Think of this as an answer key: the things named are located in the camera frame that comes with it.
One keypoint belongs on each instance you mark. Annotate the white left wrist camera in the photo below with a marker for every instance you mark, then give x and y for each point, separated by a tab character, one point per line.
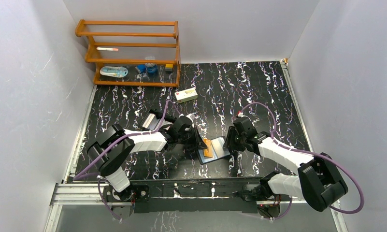
191	116

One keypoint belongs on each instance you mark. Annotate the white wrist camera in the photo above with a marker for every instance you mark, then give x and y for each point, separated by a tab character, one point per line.
191	116
241	116

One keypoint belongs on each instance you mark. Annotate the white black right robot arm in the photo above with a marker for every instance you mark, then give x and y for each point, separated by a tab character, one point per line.
315	179

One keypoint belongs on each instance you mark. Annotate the white green red carton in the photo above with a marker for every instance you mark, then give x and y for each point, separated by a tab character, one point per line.
186	95

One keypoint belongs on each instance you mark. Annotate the wooden shelf rack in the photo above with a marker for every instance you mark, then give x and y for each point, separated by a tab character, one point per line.
135	40

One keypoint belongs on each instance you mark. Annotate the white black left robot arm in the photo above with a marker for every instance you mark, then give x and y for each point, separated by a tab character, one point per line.
111	149

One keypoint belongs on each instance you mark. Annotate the orange credit card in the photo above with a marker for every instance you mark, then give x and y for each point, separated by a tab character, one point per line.
208	151

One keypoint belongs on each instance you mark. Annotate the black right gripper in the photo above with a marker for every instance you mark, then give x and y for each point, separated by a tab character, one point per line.
229	142

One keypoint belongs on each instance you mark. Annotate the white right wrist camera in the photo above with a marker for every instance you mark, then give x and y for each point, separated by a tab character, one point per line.
241	116

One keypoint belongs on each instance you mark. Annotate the small blue block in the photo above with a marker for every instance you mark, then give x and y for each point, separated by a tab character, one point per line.
140	68

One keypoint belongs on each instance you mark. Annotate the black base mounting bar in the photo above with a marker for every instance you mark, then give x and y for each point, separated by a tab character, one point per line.
243	194

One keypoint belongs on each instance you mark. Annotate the blue jar clear lid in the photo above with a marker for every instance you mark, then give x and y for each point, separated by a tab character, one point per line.
150	65

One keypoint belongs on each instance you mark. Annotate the black card holder box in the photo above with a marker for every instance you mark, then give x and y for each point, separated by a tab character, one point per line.
153	118

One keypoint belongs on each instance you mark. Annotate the white pink marker pen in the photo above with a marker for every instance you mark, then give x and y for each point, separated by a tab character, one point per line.
107	49

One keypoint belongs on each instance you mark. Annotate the aluminium frame rail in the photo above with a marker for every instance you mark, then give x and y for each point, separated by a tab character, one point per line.
72	194

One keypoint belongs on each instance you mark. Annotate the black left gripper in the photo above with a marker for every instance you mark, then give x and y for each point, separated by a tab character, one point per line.
196	139

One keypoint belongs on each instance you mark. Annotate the small yellow black block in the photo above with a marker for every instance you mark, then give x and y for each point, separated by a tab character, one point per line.
169	68

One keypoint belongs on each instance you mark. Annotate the blue white plastic package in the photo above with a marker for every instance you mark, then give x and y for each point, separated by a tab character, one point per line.
114	71

